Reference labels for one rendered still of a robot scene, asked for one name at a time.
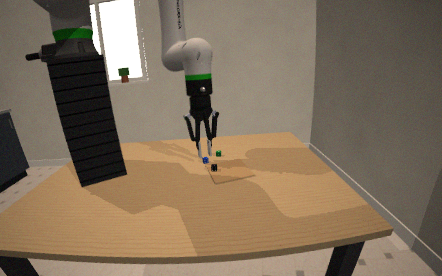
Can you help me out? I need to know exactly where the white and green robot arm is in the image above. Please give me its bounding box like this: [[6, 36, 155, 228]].
[[25, 0, 213, 98]]

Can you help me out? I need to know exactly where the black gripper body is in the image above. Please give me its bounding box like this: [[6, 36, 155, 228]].
[[189, 95, 213, 121]]

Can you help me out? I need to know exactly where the tan mat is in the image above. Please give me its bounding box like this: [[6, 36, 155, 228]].
[[206, 159, 255, 184]]

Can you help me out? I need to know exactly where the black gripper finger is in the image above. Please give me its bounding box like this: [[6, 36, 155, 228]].
[[183, 112, 202, 158], [204, 110, 219, 156]]

